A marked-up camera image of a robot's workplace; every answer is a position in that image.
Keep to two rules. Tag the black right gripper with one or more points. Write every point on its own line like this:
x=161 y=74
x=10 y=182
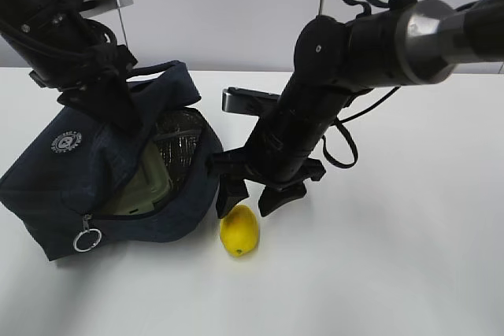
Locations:
x=236 y=166

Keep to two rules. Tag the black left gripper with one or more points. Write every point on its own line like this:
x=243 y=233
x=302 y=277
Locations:
x=96 y=87

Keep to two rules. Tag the yellow lemon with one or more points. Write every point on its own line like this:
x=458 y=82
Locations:
x=239 y=231

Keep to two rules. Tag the green lidded glass container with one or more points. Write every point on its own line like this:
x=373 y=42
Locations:
x=150 y=184

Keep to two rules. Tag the dark navy lunch bag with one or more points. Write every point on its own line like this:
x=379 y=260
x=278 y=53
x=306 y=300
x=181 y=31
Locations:
x=60 y=184

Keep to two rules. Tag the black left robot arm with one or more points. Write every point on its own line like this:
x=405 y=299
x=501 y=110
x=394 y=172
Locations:
x=78 y=56

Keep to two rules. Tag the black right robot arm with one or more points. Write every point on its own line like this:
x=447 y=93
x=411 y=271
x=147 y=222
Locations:
x=412 y=43

